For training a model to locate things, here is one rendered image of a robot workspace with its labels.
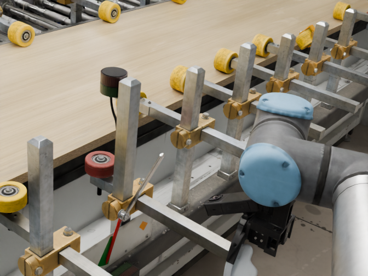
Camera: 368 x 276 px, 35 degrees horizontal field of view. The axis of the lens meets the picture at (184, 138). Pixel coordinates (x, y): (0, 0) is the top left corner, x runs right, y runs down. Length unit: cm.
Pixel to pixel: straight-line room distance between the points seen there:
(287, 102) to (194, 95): 56
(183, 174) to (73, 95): 45
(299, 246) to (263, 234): 175
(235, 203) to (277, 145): 25
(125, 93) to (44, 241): 35
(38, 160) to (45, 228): 17
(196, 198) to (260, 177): 92
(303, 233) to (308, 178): 205
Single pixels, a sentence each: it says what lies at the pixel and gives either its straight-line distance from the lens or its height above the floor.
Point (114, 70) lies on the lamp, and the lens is 131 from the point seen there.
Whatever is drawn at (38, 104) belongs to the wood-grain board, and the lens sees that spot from 176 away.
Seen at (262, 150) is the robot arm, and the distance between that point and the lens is 83.
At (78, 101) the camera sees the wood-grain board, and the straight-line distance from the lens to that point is 179.
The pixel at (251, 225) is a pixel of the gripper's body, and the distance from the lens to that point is 106.
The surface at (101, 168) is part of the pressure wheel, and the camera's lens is 146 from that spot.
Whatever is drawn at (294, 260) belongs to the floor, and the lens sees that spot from 271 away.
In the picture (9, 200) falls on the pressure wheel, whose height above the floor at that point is 91.
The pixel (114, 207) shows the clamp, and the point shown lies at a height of 87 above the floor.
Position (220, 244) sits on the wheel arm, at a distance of 133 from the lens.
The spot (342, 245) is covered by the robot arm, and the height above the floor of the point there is 130.
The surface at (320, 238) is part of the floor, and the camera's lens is 289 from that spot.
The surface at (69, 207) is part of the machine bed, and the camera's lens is 164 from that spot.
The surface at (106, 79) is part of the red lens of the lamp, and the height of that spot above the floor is 117.
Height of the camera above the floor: 170
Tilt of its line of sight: 29 degrees down
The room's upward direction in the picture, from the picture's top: 7 degrees clockwise
